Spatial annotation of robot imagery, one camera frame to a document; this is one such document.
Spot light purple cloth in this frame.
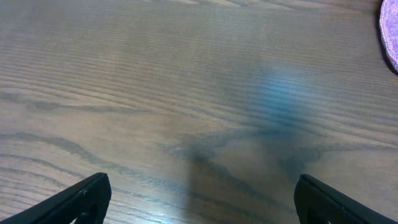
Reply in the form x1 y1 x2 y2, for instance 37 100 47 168
379 0 397 71

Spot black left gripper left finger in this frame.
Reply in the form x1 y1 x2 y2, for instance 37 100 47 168
1 172 111 224

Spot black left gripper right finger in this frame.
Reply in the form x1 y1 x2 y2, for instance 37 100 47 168
294 174 397 224

